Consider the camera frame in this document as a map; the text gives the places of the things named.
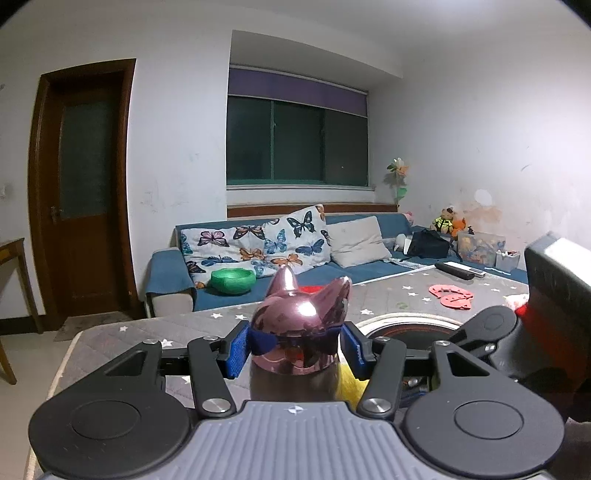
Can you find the small grey box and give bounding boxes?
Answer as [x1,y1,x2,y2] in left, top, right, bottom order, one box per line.
[495,250,520,273]

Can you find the yellow cloth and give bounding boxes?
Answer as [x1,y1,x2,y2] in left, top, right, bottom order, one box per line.
[335,360,371,411]

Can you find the clear toy storage box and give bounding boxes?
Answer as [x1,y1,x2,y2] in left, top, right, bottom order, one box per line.
[457,231,507,267]

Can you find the beige pillow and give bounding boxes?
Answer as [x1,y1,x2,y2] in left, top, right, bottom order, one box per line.
[329,216,393,269]

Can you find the brown wooden door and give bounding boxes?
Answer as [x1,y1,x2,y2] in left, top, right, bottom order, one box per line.
[28,58,139,320]

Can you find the grey door mat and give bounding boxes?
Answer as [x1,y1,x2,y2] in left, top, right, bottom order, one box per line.
[54,311,133,343]

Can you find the blue sofa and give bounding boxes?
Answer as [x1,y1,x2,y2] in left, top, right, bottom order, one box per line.
[145,212,530,318]

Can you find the butterfly print blanket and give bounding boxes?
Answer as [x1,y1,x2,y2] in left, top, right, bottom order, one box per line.
[179,204,333,289]

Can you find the artificial flower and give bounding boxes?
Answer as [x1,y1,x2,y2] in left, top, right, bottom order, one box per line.
[387,158,410,213]

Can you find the purple roller blind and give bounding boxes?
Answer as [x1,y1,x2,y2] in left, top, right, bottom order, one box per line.
[229,68,369,117]

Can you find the black bag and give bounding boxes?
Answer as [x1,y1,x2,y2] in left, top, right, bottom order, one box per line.
[406,229,451,260]

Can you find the brown wooden table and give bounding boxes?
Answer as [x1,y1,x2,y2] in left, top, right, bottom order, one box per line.
[0,237,38,385]

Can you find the round black pot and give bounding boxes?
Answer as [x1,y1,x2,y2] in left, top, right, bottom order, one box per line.
[358,314,468,344]

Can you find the pink cat-ear bottle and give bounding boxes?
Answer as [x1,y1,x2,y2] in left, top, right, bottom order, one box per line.
[249,267,354,402]

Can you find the pink felt cutouts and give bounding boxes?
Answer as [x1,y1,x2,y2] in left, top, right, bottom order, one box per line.
[428,284,474,310]

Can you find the plush bear toy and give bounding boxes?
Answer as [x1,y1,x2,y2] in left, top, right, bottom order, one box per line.
[431,207,470,236]

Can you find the black and white remote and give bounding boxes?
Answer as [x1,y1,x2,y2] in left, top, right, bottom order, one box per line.
[435,261,488,280]

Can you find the green bowl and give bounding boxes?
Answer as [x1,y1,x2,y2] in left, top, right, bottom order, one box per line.
[211,269,257,295]

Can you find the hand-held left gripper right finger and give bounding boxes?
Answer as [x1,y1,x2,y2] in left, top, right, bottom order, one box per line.
[341,322,511,421]

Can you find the green-framed window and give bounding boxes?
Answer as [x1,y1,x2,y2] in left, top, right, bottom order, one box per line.
[226,95,370,188]

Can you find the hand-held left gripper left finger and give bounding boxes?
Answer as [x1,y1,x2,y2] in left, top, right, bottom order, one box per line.
[104,320,252,421]

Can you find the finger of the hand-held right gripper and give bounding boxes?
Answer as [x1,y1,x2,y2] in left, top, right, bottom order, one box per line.
[449,306,519,357]

